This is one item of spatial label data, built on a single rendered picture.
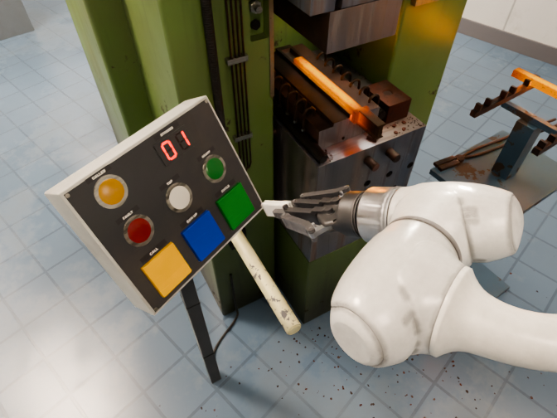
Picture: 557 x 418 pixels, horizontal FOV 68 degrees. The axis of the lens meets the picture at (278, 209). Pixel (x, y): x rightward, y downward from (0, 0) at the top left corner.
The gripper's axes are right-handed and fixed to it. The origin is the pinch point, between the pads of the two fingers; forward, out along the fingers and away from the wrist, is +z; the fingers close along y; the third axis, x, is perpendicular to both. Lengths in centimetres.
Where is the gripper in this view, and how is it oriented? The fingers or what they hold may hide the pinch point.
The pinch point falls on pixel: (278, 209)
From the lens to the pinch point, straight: 79.7
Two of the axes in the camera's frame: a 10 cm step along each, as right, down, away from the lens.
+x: -4.1, -8.0, -4.5
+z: -7.0, -0.5, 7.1
